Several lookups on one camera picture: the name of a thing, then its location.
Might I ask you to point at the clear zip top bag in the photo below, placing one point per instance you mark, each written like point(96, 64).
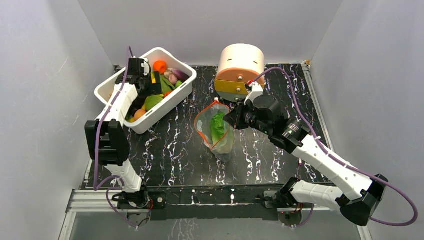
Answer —
point(201, 125)

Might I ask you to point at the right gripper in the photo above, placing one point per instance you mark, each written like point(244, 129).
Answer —
point(235, 116)

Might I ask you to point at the purple toy onion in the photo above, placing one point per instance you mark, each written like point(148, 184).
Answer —
point(180, 75)

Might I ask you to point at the toy garlic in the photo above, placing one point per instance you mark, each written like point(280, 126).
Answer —
point(171, 77)

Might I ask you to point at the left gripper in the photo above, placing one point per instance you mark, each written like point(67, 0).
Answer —
point(154, 89)

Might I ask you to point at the orange toy tangerine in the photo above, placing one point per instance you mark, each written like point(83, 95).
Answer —
point(160, 66)

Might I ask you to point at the toy peach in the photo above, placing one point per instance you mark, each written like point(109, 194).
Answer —
point(139, 113)

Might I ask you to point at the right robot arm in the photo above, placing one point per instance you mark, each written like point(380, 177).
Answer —
point(355, 195)

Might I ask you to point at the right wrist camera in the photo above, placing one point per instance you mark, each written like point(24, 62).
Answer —
point(254, 90)

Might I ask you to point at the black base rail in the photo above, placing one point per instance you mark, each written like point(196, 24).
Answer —
point(242, 201)

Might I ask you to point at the round drawer cabinet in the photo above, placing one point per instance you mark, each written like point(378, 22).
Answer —
point(239, 63)

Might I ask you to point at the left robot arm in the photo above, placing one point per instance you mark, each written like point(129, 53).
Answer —
point(106, 139)

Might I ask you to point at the white plastic bin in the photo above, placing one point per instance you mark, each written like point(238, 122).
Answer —
point(173, 95)

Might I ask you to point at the green toy cabbage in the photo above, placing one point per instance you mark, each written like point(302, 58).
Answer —
point(222, 142)

